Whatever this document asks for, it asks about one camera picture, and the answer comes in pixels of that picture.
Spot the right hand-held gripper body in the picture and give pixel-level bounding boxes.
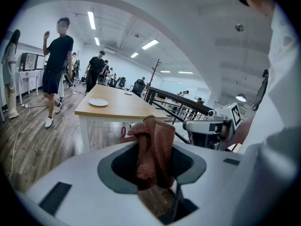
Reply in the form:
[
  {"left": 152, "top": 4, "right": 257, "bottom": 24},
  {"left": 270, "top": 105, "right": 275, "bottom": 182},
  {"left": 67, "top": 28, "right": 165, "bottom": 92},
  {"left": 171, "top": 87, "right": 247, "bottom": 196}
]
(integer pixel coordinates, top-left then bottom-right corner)
[{"left": 190, "top": 102, "right": 243, "bottom": 151}]

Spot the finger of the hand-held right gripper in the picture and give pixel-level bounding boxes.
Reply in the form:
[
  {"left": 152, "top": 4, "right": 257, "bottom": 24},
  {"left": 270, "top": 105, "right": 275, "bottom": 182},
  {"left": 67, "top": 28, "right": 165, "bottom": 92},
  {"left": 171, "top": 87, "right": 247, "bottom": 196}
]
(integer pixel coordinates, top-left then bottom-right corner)
[{"left": 182, "top": 119, "right": 233, "bottom": 135}]

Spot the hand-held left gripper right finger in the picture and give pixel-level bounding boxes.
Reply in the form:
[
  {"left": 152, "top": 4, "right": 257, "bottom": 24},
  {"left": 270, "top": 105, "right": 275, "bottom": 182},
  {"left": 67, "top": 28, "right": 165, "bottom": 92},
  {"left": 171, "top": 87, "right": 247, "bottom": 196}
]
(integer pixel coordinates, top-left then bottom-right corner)
[{"left": 169, "top": 142, "right": 243, "bottom": 226}]

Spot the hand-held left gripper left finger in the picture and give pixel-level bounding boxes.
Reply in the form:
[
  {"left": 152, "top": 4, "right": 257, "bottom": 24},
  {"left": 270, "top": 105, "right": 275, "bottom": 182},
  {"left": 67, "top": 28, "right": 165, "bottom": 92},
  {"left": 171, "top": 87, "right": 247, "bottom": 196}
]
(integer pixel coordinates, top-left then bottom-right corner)
[{"left": 16, "top": 142, "right": 166, "bottom": 226}]

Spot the person's right forearm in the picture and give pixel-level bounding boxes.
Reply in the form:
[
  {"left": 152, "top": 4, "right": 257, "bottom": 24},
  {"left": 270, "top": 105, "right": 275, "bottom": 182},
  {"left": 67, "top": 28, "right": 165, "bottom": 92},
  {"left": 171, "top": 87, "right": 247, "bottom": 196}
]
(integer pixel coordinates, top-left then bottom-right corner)
[{"left": 227, "top": 116, "right": 256, "bottom": 149}]

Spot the person's white t-shirt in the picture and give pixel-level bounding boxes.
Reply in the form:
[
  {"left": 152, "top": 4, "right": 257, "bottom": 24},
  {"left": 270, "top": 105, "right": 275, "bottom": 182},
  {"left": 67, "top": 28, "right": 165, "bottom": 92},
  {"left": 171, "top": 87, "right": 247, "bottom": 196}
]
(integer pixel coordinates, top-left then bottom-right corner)
[{"left": 237, "top": 5, "right": 301, "bottom": 155}]

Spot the brown wooden coat rack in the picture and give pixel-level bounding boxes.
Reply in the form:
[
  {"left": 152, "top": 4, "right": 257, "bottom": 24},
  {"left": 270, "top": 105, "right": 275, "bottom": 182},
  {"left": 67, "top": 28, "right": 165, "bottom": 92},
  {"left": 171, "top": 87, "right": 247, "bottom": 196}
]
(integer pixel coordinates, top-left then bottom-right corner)
[{"left": 144, "top": 59, "right": 163, "bottom": 103}]

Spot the person's head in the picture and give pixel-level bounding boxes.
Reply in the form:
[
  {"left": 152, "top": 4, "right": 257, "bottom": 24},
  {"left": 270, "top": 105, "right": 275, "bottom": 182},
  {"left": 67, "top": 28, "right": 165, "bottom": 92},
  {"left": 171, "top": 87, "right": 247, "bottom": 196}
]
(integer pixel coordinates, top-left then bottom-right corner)
[{"left": 244, "top": 0, "right": 277, "bottom": 17}]

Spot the white side table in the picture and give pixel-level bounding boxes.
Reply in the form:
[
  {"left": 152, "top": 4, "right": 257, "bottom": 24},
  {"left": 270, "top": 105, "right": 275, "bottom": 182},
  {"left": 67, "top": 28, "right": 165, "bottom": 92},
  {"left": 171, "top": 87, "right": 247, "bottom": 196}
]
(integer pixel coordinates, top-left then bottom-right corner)
[{"left": 15, "top": 69, "right": 44, "bottom": 105}]

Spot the row of ceiling lights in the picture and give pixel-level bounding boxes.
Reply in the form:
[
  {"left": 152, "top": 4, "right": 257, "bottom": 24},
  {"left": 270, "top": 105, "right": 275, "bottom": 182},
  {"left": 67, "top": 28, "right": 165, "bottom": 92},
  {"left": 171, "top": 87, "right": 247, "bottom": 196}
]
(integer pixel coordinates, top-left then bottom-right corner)
[{"left": 87, "top": 10, "right": 194, "bottom": 74}]

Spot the white floor cable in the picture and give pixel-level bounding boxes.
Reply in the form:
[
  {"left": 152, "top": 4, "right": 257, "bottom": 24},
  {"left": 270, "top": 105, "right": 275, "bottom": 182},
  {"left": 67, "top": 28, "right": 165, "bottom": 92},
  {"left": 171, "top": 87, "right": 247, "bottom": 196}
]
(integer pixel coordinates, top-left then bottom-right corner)
[{"left": 7, "top": 106, "right": 32, "bottom": 183}]

